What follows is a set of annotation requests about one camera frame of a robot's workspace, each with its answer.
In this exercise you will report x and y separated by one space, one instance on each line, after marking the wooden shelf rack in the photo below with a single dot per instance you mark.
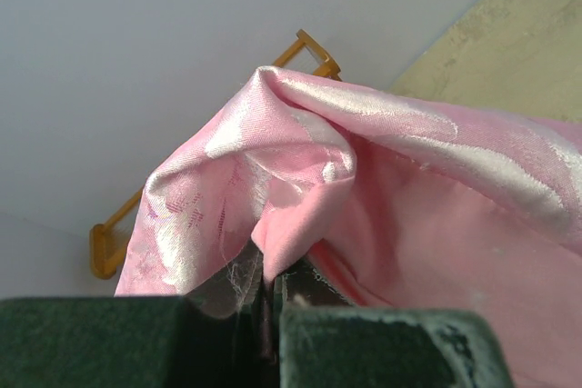
108 241

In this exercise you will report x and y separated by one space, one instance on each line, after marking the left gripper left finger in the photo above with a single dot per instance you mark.
206 338

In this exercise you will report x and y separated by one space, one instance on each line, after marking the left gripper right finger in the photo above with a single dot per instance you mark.
325 341

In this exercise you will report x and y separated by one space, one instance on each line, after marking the pink satin pillowcase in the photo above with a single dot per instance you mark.
268 146

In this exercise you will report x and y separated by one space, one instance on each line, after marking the pink pillow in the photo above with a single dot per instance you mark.
462 227

